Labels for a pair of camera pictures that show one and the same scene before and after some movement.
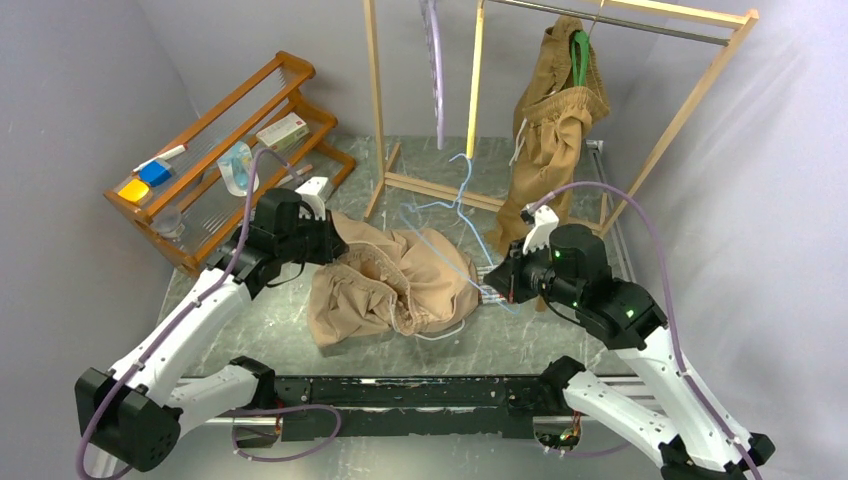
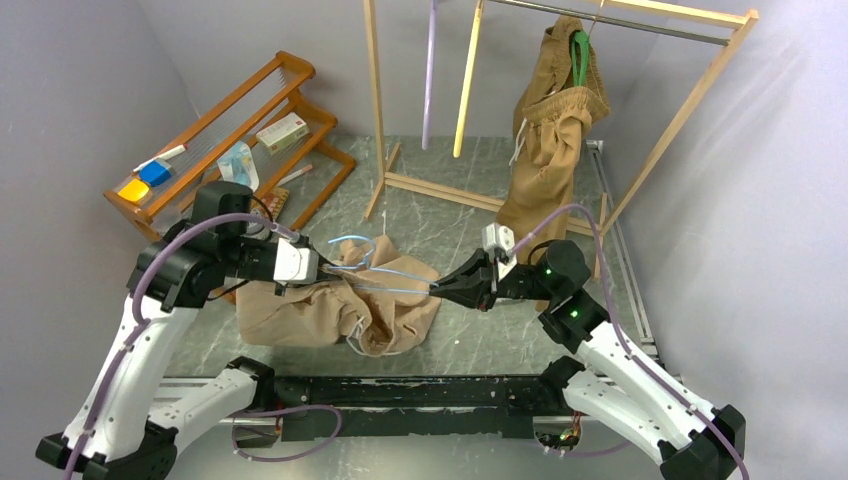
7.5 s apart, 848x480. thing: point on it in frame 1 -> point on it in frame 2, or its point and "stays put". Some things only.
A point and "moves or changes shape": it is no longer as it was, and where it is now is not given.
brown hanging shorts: x=553 y=121 stays put
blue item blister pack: x=236 y=169 stays put
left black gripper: x=332 y=246 -> x=324 y=272
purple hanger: x=431 y=26 -> x=429 y=76
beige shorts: x=411 y=281 moves or changes shape
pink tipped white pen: x=301 y=171 stays put
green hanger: x=580 y=58 stays put
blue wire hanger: x=463 y=211 -> x=366 y=265
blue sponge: x=155 y=173 stays put
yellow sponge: x=134 y=191 stays put
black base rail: x=428 y=406 stays put
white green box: x=284 y=133 stays put
